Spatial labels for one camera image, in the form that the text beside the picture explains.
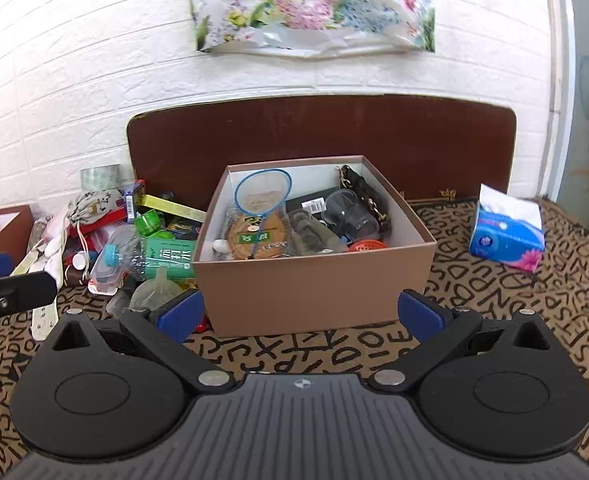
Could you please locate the green plastic container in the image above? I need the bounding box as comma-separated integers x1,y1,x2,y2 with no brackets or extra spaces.
135,210,166,236

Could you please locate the clear plastic funnel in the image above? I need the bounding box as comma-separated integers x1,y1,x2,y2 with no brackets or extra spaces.
129,267,186,314

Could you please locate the black chain bag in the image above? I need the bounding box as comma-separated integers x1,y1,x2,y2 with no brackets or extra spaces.
337,165,391,234

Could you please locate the clear plastic cup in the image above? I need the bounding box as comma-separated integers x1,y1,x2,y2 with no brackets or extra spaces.
324,189,371,239

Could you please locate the white dotted insole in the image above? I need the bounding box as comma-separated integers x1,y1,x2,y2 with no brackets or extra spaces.
30,245,61,342

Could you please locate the tan cardboard box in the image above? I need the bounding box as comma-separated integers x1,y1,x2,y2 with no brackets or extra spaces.
193,155,437,339

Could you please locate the clear plastic case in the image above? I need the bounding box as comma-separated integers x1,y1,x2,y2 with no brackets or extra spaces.
89,255,131,292

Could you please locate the flat yellow-green box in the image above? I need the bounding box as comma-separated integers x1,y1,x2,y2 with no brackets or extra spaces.
142,194,208,224

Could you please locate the brown wooden board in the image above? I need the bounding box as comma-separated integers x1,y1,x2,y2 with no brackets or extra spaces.
127,94,517,202

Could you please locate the brown snack packet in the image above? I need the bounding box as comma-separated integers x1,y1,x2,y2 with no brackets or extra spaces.
226,210,288,260

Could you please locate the plastic bottle green label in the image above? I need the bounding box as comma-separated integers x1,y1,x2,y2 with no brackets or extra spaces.
103,237,196,282

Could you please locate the letter print blanket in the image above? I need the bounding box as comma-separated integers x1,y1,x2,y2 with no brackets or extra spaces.
0,195,589,480

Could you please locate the orange round lid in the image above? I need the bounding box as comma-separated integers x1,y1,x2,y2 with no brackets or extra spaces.
348,239,389,254

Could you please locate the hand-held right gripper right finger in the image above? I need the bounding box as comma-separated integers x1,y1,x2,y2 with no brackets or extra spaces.
368,289,566,394

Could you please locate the blue tissue pack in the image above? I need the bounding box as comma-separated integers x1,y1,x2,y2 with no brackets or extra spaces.
469,183,546,274

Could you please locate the floral plastic bag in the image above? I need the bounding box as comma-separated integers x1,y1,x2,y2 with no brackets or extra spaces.
189,0,436,57

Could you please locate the clear tape roll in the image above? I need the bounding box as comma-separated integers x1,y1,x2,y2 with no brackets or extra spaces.
80,165,123,192

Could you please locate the floral drawstring pouch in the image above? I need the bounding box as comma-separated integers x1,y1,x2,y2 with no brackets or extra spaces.
68,187,126,227

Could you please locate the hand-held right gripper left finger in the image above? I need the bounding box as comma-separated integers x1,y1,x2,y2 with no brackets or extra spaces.
39,289,236,394

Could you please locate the blue rimmed clear pouch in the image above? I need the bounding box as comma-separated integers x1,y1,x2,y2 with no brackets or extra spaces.
234,168,294,222

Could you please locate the brown shoebox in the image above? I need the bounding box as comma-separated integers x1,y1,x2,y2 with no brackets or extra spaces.
0,205,35,261

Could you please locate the blue card box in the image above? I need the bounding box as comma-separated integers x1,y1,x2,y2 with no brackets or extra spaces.
124,180,146,221

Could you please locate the red box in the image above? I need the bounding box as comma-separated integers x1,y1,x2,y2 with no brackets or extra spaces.
77,207,130,237

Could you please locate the black barcode card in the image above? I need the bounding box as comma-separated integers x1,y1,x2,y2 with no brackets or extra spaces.
294,187,341,217

